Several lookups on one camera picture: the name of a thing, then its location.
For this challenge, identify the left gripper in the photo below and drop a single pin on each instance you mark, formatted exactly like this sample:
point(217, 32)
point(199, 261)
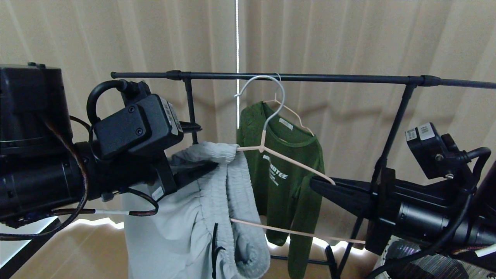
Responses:
point(128, 170)

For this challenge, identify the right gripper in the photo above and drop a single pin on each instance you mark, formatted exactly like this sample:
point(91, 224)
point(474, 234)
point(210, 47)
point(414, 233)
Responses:
point(410, 209)

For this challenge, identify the pale blue garment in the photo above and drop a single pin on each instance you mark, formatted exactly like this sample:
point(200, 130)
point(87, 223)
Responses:
point(186, 232)

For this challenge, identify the pink clothes hanger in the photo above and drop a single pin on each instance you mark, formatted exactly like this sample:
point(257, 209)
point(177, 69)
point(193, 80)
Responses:
point(298, 116)
point(271, 112)

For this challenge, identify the green long-sleeved shirt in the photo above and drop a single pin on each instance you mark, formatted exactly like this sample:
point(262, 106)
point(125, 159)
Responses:
point(286, 186)

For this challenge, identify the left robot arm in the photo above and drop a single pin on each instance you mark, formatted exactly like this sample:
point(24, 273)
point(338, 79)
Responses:
point(35, 155)

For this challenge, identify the white laundry basket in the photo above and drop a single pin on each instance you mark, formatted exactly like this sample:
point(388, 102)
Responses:
point(422, 267)

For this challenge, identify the black clothes rack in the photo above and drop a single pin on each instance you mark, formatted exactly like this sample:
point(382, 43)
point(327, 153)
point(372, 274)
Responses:
point(310, 77)

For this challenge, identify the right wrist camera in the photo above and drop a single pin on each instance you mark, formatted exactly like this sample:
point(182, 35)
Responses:
point(430, 151)

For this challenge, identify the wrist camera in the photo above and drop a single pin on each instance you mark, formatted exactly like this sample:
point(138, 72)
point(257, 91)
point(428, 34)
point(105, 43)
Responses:
point(135, 124)
point(430, 151)

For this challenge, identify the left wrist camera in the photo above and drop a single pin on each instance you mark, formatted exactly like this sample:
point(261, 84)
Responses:
point(135, 124)

